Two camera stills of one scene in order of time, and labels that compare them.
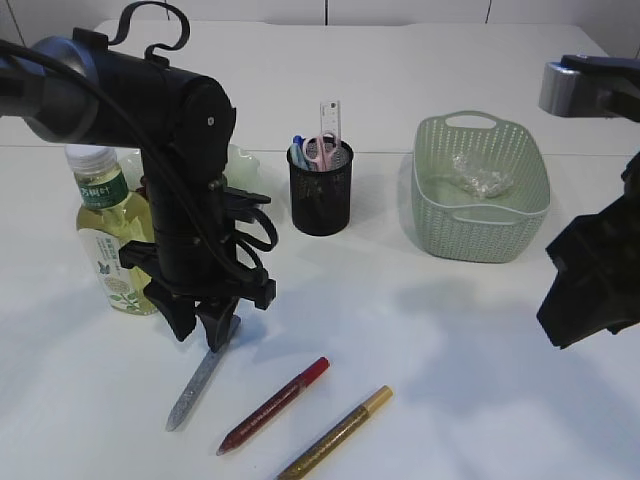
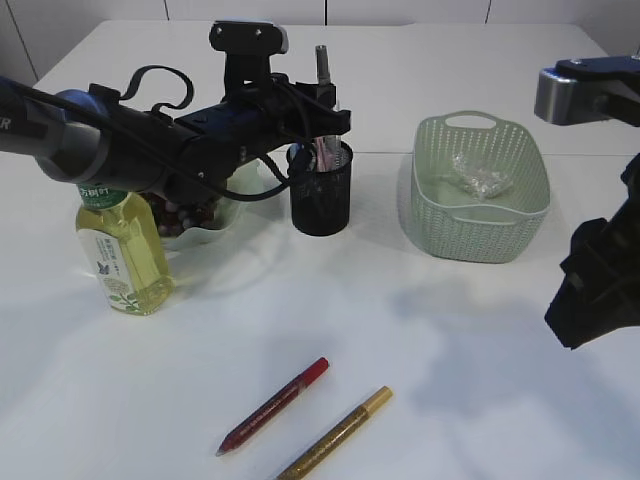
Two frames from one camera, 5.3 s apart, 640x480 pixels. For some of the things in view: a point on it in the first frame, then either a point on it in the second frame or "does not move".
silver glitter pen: (191, 394) to (332, 143)
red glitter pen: (318, 368) does not move
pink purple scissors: (319, 149) does not move
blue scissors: (297, 152) does not move
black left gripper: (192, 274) to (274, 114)
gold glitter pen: (297, 471) does not move
